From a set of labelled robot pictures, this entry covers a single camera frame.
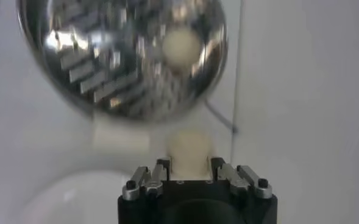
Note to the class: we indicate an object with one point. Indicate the perforated stainless steel steamer basket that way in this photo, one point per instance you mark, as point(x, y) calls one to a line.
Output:
point(106, 76)

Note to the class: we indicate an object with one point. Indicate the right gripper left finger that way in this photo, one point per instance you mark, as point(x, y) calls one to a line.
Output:
point(153, 179)

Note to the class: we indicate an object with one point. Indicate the white steamed baozi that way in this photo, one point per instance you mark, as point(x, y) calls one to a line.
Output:
point(180, 45)
point(189, 152)

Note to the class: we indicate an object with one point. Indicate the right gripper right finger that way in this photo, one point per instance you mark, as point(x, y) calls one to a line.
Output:
point(234, 178)

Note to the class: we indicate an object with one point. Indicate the white round plate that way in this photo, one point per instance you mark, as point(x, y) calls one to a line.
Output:
point(75, 201)

